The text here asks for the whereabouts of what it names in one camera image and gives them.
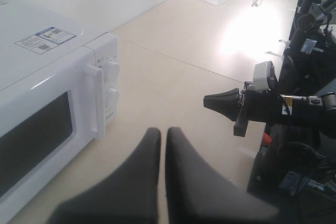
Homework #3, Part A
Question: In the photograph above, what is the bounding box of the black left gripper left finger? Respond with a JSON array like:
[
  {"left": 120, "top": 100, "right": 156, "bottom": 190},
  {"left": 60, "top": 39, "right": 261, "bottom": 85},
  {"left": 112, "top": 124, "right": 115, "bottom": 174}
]
[{"left": 51, "top": 127, "right": 161, "bottom": 223}]

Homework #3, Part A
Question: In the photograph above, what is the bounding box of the white microwave door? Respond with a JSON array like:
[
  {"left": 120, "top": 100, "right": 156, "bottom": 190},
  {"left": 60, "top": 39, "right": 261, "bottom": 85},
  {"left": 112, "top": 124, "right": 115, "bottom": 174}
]
[{"left": 1, "top": 47, "right": 106, "bottom": 223}]

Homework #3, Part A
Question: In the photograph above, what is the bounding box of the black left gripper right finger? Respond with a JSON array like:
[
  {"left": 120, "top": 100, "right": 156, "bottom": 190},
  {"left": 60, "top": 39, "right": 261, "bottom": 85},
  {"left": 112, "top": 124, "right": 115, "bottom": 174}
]
[{"left": 165, "top": 127, "right": 279, "bottom": 223}]

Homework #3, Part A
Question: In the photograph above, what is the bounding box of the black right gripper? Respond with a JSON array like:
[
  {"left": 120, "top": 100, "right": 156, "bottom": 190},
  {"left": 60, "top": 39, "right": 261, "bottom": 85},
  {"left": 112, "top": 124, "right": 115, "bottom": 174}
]
[{"left": 203, "top": 82, "right": 284, "bottom": 137}]

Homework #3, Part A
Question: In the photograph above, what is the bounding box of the white control knob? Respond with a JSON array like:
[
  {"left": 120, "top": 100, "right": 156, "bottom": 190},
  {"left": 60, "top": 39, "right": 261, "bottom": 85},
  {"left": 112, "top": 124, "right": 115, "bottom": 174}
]
[
  {"left": 104, "top": 88, "right": 120, "bottom": 108},
  {"left": 102, "top": 61, "right": 120, "bottom": 82}
]

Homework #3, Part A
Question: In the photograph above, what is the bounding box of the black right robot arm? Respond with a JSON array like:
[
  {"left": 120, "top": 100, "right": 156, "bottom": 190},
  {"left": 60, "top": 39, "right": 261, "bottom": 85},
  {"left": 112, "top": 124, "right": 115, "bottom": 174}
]
[{"left": 203, "top": 82, "right": 335, "bottom": 139}]

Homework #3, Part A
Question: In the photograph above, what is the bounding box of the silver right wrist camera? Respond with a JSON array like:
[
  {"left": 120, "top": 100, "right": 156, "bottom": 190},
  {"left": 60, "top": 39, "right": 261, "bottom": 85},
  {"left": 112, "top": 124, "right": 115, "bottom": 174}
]
[{"left": 253, "top": 61, "right": 276, "bottom": 92}]

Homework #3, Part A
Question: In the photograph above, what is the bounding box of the white microwave oven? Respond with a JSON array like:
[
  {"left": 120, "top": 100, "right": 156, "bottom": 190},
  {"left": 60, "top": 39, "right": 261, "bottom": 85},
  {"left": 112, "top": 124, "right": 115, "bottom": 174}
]
[{"left": 0, "top": 1, "right": 121, "bottom": 218}]

